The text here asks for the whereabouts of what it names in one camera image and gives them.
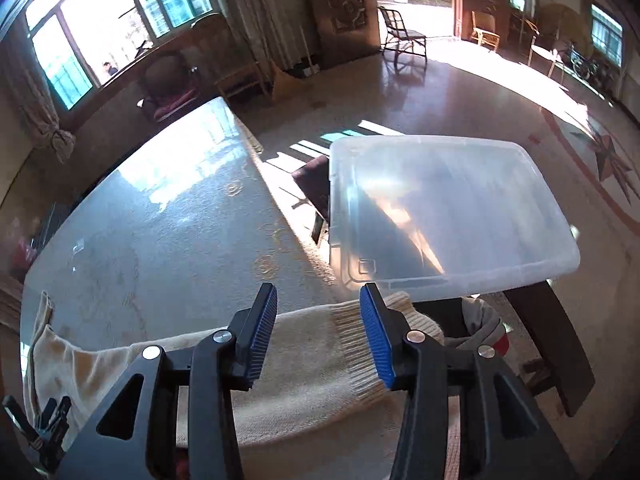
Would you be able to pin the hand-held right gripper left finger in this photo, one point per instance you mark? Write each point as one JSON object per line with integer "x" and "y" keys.
{"x": 262, "y": 340}

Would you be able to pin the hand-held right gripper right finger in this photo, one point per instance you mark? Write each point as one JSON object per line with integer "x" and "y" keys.
{"x": 377, "y": 340}

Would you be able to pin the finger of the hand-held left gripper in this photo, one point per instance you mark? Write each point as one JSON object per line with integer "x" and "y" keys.
{"x": 64, "y": 415}
{"x": 49, "y": 412}

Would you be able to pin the cream knit sweater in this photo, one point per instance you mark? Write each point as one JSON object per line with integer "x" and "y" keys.
{"x": 300, "y": 360}

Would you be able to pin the grey cloth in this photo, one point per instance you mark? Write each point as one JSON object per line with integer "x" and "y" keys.
{"x": 472, "y": 322}

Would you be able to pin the clear plastic storage box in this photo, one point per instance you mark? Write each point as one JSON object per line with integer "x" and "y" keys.
{"x": 440, "y": 210}

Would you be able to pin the pink plastic bag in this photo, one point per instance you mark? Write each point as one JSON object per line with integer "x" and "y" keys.
{"x": 24, "y": 252}

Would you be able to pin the dark armchair with red cushion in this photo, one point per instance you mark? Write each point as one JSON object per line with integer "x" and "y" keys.
{"x": 170, "y": 95}

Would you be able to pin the tall wooden chair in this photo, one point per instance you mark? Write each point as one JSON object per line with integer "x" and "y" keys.
{"x": 235, "y": 75}

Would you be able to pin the tied beige curtain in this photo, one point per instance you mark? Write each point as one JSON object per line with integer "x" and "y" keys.
{"x": 45, "y": 110}

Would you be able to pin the black rattan chair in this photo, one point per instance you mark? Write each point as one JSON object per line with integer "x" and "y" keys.
{"x": 400, "y": 35}

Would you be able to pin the small wooden chair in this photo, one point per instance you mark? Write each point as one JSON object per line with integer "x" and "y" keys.
{"x": 484, "y": 32}

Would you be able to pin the long beige curtain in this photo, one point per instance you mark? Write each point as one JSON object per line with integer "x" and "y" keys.
{"x": 260, "y": 10}

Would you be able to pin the bicycle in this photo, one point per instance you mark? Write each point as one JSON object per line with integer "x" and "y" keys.
{"x": 592, "y": 70}

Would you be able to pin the wide green-framed window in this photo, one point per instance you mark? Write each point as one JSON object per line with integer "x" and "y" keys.
{"x": 100, "y": 25}

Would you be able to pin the small green-framed window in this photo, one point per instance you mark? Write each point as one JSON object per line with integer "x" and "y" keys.
{"x": 607, "y": 35}

